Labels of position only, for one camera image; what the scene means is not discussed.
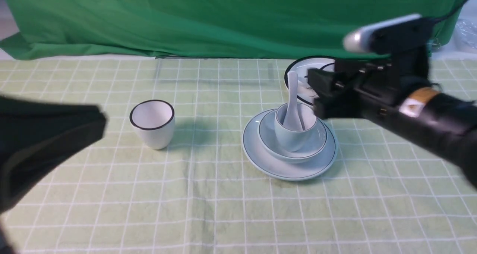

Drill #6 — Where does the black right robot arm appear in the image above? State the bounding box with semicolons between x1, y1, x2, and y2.
306;46;477;186

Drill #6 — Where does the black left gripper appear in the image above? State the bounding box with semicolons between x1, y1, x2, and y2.
0;95;107;213

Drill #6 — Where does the white cup black rim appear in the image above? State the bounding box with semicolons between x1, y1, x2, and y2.
129;100;176;150

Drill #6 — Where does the white plate black rim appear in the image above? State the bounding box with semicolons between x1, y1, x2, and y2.
284;56;335;107

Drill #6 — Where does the white ceramic soup spoon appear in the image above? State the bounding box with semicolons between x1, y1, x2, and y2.
283;71;303;131

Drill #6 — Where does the clear plastic bag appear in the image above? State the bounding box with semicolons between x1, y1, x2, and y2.
453;19;477;54

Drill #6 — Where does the light green checked tablecloth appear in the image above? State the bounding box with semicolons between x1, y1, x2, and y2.
0;60;477;254

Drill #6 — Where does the pale blue cup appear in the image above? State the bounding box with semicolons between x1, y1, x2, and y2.
274;102;321;152

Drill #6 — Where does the pale blue shallow bowl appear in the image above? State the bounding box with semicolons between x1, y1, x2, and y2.
258;110;328;163

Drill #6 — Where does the green backdrop cloth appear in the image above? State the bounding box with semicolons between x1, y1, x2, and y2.
1;0;463;60

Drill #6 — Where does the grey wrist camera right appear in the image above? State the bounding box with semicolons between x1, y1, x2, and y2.
342;14;436;55

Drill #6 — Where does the pale blue flat plate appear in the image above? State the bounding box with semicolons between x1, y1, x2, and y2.
241;109;338;181

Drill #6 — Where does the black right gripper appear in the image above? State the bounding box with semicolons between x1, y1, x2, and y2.
306;47;431;119

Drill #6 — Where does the white bowl black rim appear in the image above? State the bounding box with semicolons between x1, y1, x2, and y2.
320;63;335;72

